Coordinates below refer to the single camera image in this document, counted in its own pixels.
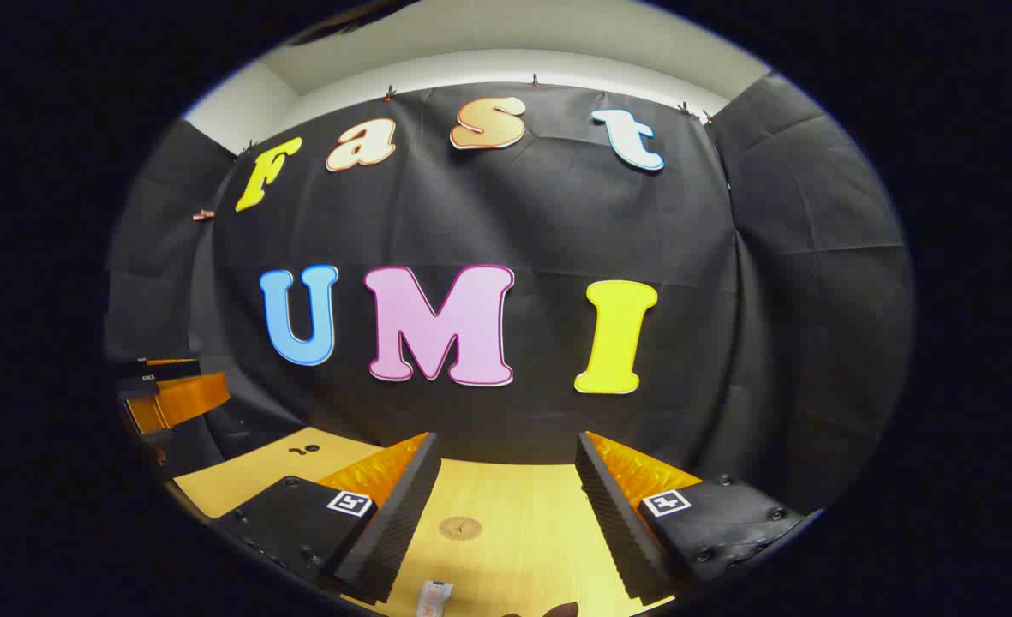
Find white toothpaste tube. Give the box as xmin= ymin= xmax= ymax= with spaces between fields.
xmin=416 ymin=580 xmax=454 ymax=617

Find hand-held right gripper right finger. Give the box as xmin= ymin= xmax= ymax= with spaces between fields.
xmin=574 ymin=430 xmax=823 ymax=605

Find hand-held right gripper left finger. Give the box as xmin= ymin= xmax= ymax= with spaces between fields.
xmin=213 ymin=432 xmax=442 ymax=605

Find black backdrop cloth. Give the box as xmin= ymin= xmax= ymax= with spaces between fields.
xmin=103 ymin=73 xmax=916 ymax=515

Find wooden desktop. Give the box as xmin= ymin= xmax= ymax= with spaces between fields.
xmin=171 ymin=426 xmax=704 ymax=617

